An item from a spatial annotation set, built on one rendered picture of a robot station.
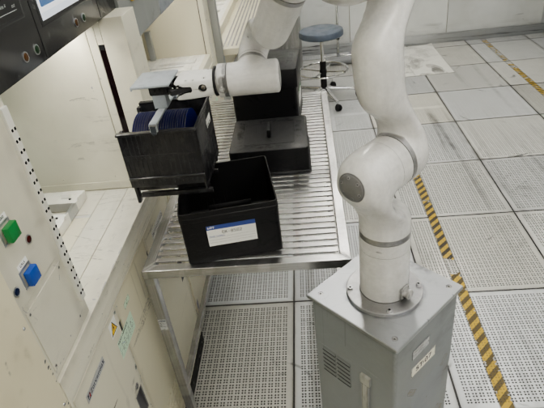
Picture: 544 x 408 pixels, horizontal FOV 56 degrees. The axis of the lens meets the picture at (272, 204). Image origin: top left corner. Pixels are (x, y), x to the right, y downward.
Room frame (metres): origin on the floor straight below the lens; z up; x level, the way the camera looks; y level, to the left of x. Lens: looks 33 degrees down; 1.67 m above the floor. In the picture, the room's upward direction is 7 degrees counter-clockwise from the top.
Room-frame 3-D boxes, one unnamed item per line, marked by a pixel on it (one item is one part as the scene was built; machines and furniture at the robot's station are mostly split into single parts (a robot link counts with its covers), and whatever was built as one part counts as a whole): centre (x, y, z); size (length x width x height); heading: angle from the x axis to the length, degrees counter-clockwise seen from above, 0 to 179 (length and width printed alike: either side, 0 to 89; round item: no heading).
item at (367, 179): (0.93, -0.23, 1.07); 0.19 x 0.12 x 0.24; 130
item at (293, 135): (1.75, -0.03, 0.83); 0.29 x 0.29 x 0.13; 84
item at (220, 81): (1.26, 0.08, 1.25); 0.09 x 0.03 x 0.08; 173
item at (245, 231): (1.29, 0.13, 0.85); 0.28 x 0.28 x 0.17; 3
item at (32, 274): (0.75, 0.46, 1.10); 0.03 x 0.02 x 0.03; 174
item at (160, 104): (1.28, 0.25, 1.11); 0.24 x 0.20 x 0.32; 173
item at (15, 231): (0.75, 0.46, 1.20); 0.03 x 0.02 x 0.03; 174
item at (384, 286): (0.95, -0.25, 0.85); 0.19 x 0.19 x 0.18
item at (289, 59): (2.17, -0.05, 0.89); 0.29 x 0.29 x 0.25; 80
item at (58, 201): (1.33, 0.70, 0.89); 0.22 x 0.21 x 0.04; 84
